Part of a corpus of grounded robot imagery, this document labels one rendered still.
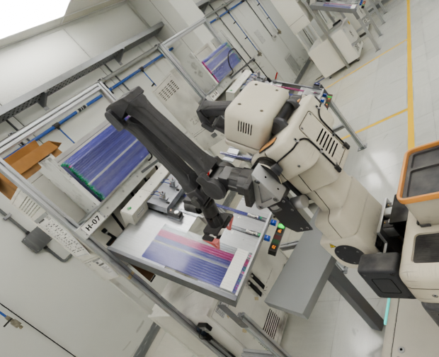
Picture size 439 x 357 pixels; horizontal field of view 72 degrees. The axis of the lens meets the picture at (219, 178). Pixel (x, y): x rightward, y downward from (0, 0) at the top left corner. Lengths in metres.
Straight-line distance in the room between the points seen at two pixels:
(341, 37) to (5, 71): 4.73
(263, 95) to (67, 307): 2.60
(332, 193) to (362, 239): 0.19
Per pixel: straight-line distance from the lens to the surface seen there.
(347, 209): 1.09
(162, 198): 1.76
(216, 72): 2.70
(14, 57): 3.83
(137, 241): 1.68
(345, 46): 5.88
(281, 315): 2.13
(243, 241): 1.60
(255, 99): 0.97
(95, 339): 3.21
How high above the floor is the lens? 1.49
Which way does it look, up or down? 15 degrees down
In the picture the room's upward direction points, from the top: 43 degrees counter-clockwise
